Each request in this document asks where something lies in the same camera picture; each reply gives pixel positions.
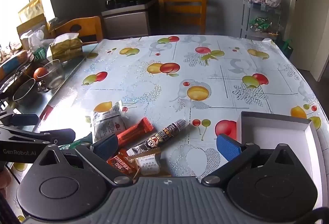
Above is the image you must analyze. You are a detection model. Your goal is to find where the white door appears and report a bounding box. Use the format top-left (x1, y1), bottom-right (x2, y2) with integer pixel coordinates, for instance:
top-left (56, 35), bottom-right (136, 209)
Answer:
top-left (292, 0), bottom-right (329, 82)

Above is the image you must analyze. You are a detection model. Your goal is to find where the clear glass cup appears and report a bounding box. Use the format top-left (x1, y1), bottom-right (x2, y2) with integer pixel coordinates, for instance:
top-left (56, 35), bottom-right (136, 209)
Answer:
top-left (42, 60), bottom-right (65, 89)

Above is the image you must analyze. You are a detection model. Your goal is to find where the person's left hand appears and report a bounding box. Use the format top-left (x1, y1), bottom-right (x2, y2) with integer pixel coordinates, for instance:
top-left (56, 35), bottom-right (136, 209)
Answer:
top-left (0, 171), bottom-right (12, 190)

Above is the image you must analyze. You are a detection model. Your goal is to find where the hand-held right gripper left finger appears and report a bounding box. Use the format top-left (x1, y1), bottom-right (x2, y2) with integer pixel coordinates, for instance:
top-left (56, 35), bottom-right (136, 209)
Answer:
top-left (33, 134), bottom-right (130, 185)

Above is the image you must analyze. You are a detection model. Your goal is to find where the orange-red snack bar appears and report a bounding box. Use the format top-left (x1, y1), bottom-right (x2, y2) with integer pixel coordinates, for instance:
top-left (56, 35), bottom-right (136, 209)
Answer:
top-left (114, 117), bottom-right (154, 149)

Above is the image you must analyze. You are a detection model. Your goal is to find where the small orange snack packet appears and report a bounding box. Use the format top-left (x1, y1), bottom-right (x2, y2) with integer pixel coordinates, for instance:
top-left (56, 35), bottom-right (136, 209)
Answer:
top-left (107, 149), bottom-right (137, 178)

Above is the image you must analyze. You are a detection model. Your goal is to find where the dark cartoon snack stick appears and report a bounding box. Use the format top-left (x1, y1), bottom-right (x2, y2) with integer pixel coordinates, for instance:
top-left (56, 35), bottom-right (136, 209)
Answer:
top-left (126, 119), bottom-right (190, 159)

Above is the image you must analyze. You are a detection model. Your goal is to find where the yellow paper bag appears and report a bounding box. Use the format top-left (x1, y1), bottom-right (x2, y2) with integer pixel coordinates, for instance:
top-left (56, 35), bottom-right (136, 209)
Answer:
top-left (18, 0), bottom-right (44, 23)

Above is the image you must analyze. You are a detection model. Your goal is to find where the orange fruit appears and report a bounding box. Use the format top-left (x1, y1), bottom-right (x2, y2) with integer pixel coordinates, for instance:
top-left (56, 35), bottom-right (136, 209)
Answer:
top-left (33, 67), bottom-right (49, 79)

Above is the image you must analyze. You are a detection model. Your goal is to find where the grey storage trolley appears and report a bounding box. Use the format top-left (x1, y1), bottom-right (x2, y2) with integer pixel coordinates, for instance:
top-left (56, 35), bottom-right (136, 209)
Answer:
top-left (240, 0), bottom-right (283, 41)

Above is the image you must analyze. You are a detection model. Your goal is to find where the dark green packet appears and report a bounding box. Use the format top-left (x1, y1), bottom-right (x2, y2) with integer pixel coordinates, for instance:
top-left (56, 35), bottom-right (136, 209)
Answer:
top-left (59, 134), bottom-right (93, 150)

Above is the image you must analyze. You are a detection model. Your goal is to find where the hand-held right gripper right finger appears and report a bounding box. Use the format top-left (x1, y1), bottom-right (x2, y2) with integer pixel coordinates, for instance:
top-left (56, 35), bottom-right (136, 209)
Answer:
top-left (201, 134), bottom-right (300, 187)

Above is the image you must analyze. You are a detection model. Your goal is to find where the fruit print tablecloth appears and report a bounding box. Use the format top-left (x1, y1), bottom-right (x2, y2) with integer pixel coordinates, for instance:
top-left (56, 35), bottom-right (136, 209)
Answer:
top-left (5, 34), bottom-right (322, 224)

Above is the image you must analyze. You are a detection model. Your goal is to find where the orange and blue packet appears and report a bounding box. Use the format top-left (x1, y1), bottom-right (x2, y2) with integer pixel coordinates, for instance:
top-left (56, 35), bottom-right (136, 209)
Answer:
top-left (0, 50), bottom-right (34, 78)

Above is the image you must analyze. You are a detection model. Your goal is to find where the wooden chair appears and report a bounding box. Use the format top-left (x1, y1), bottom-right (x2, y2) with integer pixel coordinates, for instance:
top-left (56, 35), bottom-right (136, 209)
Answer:
top-left (50, 16), bottom-right (103, 46)
top-left (158, 0), bottom-right (207, 34)

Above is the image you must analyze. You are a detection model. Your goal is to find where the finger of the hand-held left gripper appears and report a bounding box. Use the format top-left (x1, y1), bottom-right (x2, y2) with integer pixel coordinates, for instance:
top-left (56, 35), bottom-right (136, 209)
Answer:
top-left (0, 111), bottom-right (39, 127)
top-left (0, 127), bottom-right (76, 145)

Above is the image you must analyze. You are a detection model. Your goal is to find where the silver snack packet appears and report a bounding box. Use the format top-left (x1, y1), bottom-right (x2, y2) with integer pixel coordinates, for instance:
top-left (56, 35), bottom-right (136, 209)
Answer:
top-left (91, 101), bottom-right (129, 142)

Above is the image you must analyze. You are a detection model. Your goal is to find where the brown paper bag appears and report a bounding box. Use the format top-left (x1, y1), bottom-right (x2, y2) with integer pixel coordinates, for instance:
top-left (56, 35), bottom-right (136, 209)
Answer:
top-left (17, 13), bottom-right (49, 39)

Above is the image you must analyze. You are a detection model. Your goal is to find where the white cardboard box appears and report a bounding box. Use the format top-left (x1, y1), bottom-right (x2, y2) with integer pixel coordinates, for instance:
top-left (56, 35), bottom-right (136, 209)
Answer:
top-left (236, 111), bottom-right (323, 204)

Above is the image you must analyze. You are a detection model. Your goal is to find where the clear pastry packet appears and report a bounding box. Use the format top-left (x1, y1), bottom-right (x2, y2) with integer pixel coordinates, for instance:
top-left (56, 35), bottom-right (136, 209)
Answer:
top-left (127, 152), bottom-right (171, 178)

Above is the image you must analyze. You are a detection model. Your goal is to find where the gold tissue pack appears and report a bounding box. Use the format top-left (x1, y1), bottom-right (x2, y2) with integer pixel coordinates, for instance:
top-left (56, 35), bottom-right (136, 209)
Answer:
top-left (49, 32), bottom-right (83, 62)

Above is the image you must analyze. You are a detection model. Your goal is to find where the pile of green candies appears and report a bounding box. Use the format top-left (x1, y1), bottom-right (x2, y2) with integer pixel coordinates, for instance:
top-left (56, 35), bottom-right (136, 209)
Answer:
top-left (249, 16), bottom-right (273, 32)

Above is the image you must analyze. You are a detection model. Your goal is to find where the green shopping bag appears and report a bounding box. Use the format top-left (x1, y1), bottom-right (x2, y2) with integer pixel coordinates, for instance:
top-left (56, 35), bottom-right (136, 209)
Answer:
top-left (280, 39), bottom-right (293, 59)

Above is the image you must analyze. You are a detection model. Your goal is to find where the grey cabinet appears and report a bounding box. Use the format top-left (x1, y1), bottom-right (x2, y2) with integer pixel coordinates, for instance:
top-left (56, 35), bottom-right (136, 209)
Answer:
top-left (101, 0), bottom-right (157, 39)

